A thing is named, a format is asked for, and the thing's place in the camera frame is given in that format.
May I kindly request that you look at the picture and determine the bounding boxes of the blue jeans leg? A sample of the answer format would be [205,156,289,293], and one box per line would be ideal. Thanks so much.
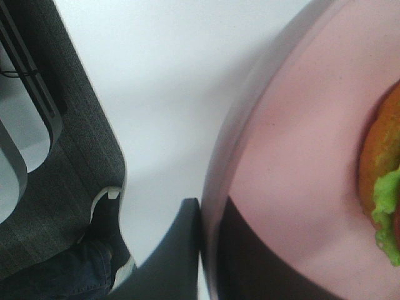
[1,241,113,299]

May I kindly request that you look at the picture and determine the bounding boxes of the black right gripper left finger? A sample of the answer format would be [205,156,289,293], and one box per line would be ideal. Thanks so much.
[106,198,201,299]

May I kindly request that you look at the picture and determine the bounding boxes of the burger with lettuce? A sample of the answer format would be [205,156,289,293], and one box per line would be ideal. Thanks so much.
[358,84,399,267]

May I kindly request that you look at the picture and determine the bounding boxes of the black sneaker shoe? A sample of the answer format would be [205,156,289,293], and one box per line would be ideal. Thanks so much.
[79,186,136,292]

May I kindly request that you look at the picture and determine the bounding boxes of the grey fabric chair seat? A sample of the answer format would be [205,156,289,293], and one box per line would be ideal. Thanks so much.
[1,1,125,278]

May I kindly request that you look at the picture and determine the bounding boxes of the grey metal chair frame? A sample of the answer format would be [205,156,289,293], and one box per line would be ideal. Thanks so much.
[1,1,63,221]

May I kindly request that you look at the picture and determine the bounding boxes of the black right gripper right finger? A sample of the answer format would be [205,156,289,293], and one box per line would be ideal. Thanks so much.
[215,196,316,300]

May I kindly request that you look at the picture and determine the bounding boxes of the pink round plate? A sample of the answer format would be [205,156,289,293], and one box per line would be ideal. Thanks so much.
[202,1,399,299]

